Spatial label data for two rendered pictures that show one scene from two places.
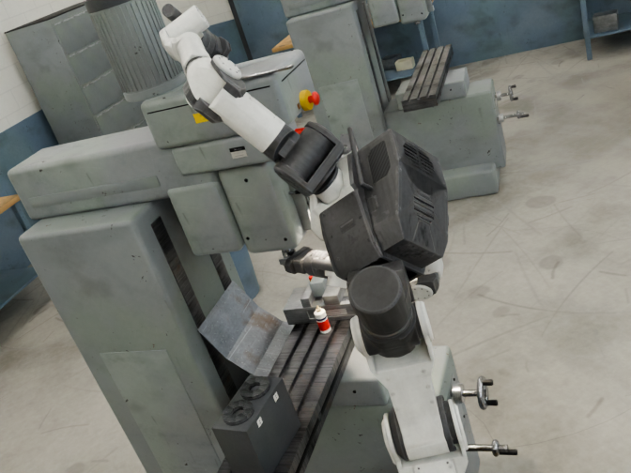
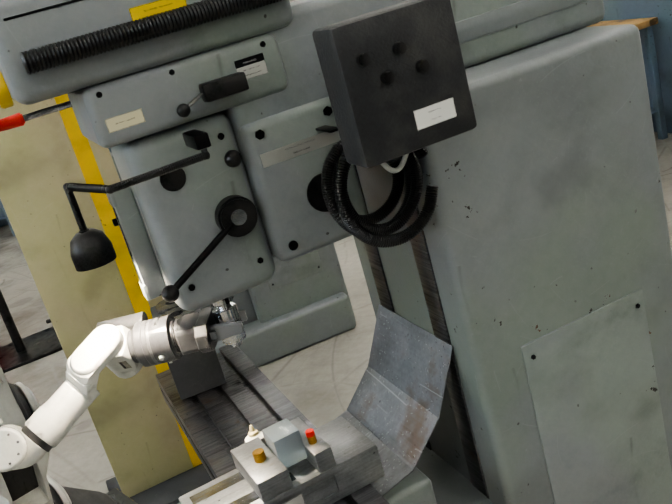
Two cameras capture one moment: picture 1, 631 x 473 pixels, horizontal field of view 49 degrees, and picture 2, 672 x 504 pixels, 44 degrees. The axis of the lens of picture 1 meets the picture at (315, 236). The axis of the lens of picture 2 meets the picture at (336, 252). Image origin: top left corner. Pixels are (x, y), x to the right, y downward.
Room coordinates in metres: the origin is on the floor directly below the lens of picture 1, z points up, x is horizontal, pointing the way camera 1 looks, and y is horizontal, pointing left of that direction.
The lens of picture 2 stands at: (3.34, -0.78, 1.80)
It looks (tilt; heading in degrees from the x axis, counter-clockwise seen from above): 18 degrees down; 135
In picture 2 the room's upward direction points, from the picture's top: 16 degrees counter-clockwise
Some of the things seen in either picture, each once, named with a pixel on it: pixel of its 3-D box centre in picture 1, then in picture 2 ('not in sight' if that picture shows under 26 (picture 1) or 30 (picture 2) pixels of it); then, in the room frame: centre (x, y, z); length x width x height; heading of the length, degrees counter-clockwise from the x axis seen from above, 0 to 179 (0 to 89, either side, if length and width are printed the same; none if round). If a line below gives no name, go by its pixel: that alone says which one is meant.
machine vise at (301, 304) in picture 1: (331, 297); (278, 477); (2.24, 0.01, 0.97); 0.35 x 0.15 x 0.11; 66
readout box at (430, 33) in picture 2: not in sight; (397, 80); (2.56, 0.22, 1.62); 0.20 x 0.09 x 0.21; 64
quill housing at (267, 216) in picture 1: (268, 196); (192, 206); (2.13, 0.11, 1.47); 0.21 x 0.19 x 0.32; 154
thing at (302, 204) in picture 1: (301, 199); (136, 241); (2.08, 0.00, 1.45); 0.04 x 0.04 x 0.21; 64
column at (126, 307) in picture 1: (188, 367); (535, 394); (2.40, 0.66, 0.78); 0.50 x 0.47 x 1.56; 64
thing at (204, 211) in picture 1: (218, 204); (287, 172); (2.22, 0.28, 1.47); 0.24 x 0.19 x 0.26; 154
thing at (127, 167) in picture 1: (123, 167); (401, 27); (2.35, 0.55, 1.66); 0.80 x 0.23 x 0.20; 64
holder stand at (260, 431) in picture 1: (257, 424); (186, 342); (1.61, 0.33, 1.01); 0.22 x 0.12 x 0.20; 147
